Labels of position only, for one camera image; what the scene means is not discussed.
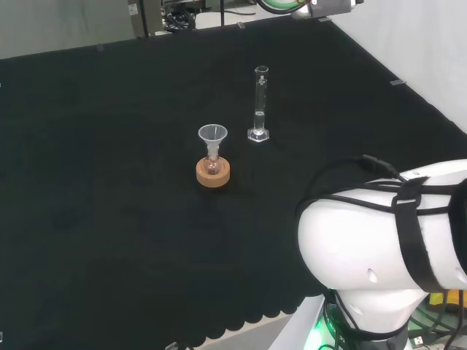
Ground clear glass graduated cylinder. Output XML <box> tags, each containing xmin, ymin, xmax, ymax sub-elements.
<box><xmin>247</xmin><ymin>65</ymin><xmax>271</xmax><ymax>144</ymax></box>

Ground cork ring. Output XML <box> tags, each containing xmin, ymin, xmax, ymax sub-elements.
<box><xmin>196</xmin><ymin>157</ymin><xmax>231</xmax><ymax>189</ymax></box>

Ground small round-bottom glass flask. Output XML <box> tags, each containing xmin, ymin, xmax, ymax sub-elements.
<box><xmin>204</xmin><ymin>152</ymin><xmax>224</xmax><ymax>176</ymax></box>

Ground clear plastic funnel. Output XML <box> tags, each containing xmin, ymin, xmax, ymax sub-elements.
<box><xmin>198</xmin><ymin>124</ymin><xmax>228</xmax><ymax>156</ymax></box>

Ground black coiled cables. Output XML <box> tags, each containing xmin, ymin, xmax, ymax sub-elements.
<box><xmin>163</xmin><ymin>9</ymin><xmax>198</xmax><ymax>32</ymax></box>

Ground black bench cloth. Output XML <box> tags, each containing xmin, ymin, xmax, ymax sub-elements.
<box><xmin>0</xmin><ymin>10</ymin><xmax>467</xmax><ymax>349</ymax></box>

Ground grey metal cabinet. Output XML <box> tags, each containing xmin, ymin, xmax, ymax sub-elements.
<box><xmin>127</xmin><ymin>0</ymin><xmax>162</xmax><ymax>38</ymax></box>

